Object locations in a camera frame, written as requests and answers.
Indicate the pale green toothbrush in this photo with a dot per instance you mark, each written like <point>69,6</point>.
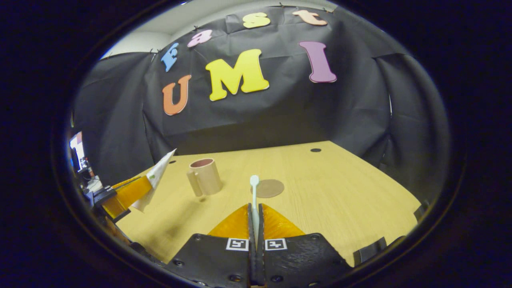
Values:
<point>254,200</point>

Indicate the computer monitor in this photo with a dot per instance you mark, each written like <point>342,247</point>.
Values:
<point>78,152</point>

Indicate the brown round coaster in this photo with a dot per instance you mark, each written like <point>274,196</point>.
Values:
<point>274,188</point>

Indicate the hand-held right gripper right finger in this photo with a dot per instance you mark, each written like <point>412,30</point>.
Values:
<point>300,260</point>

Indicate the beige cup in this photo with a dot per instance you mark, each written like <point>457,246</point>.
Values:
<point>208,178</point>

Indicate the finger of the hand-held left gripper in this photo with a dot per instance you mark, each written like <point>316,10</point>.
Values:
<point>126,194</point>

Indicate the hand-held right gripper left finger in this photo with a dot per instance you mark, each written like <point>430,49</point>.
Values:
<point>216,260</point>

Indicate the black backdrop cloth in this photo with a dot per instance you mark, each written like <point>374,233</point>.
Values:
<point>280,112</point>

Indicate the white toothpaste tube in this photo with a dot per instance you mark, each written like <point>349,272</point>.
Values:
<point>158,176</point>

